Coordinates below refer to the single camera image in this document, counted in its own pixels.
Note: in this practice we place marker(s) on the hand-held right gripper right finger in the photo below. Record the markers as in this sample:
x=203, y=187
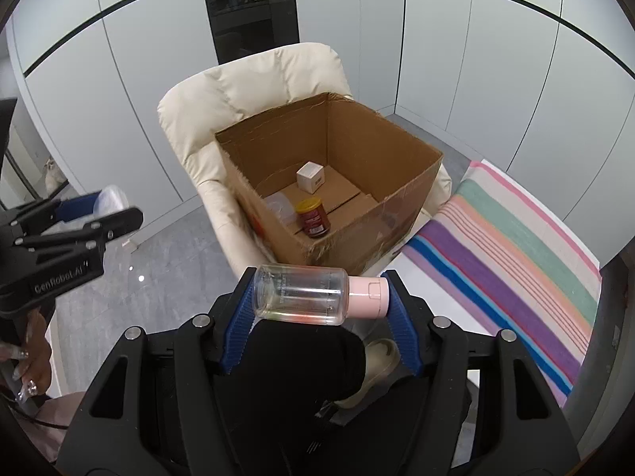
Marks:
x=404, y=332

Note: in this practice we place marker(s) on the beige slipper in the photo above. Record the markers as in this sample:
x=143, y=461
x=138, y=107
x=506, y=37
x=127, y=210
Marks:
x=379, y=357

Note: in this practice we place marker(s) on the striped colourful cloth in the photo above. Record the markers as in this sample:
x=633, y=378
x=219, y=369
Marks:
x=496, y=267

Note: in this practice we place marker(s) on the cream padded chair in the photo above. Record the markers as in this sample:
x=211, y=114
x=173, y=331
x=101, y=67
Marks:
x=248, y=84

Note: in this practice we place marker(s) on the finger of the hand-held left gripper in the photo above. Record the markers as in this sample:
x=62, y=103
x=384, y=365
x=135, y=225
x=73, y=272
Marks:
x=74, y=208
x=114, y=225

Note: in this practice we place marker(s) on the small beige cube box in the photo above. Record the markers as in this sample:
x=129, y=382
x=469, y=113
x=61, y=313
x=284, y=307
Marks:
x=308, y=174

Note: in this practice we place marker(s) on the black glass cabinet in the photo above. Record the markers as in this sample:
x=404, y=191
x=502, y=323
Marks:
x=248, y=20

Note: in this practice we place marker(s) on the clear bottle with pink cap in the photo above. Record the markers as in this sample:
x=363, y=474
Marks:
x=297, y=295

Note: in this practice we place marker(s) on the person's left hand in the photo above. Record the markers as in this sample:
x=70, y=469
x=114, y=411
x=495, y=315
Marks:
x=37, y=357

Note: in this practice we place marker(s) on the brown cardboard box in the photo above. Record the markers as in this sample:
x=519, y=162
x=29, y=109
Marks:
x=377, y=148

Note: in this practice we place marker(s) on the clear round plastic container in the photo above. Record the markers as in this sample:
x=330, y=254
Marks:
x=278, y=207

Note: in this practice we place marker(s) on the translucent white plastic container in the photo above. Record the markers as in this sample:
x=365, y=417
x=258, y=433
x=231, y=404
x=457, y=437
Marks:
x=111, y=198

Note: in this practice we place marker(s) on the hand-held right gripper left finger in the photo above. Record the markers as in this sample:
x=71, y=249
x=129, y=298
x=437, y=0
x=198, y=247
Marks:
x=238, y=327

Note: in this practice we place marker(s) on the pink cloth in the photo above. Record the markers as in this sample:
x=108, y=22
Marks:
x=54, y=419

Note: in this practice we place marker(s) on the jar with yellow lid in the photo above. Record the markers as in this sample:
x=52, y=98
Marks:
x=312, y=218

